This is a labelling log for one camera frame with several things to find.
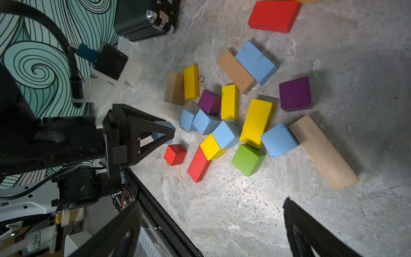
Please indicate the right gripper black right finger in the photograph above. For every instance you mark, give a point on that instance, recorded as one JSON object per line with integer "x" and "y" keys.
{"x": 308, "y": 238}

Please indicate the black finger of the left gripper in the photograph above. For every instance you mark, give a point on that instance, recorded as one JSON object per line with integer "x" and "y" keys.
{"x": 142, "y": 125}

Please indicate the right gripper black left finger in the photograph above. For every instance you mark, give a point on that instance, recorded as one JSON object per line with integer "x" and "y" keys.
{"x": 118, "y": 238}

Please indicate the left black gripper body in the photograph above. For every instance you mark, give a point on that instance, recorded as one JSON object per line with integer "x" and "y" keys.
{"x": 122, "y": 150}

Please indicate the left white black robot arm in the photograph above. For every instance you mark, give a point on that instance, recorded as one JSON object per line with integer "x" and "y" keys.
{"x": 91, "y": 159}

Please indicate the natural wood block left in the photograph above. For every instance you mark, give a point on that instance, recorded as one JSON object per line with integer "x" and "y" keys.
{"x": 174, "y": 92}

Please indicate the red cube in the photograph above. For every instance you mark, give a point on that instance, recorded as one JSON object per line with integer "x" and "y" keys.
{"x": 175, "y": 155}

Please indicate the yellow block left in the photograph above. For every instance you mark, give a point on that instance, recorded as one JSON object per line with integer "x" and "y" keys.
{"x": 191, "y": 83}

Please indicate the natural wood long block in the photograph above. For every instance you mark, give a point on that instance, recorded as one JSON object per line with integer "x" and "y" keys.
{"x": 331, "y": 165}

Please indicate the purple cube centre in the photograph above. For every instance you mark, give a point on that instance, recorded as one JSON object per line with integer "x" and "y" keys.
{"x": 210, "y": 103}

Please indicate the purple cube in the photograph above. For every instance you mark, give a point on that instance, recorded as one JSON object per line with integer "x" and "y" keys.
{"x": 295, "y": 95}
{"x": 210, "y": 103}

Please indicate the red long block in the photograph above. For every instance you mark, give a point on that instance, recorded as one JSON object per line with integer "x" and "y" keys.
{"x": 198, "y": 166}

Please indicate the blue cube on yellow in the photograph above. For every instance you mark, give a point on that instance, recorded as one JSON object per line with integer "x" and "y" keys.
{"x": 227, "y": 135}

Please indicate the yellow small long block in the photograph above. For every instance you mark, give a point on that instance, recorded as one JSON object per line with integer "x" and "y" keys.
{"x": 230, "y": 102}

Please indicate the green cube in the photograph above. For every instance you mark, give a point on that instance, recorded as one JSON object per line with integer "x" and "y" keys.
{"x": 248, "y": 159}

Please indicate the black hard case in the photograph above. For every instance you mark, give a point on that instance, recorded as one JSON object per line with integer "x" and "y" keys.
{"x": 138, "y": 20}

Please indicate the natural wood block top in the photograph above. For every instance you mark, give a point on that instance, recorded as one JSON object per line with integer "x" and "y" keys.
{"x": 236, "y": 72}

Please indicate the yellow long block centre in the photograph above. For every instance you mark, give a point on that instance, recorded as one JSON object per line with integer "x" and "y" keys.
{"x": 256, "y": 123}

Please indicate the blue long block top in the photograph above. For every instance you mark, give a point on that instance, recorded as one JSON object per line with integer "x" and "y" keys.
{"x": 256, "y": 63}

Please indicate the purple cube right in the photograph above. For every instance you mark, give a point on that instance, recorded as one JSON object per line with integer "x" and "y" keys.
{"x": 295, "y": 95}

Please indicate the red flat block top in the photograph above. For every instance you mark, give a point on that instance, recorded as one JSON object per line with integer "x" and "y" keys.
{"x": 274, "y": 16}

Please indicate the yellow plastic basket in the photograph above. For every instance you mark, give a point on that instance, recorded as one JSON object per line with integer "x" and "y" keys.
{"x": 308, "y": 1}

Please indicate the black front rail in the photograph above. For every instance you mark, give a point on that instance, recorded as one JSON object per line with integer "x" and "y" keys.
{"x": 160, "y": 236}

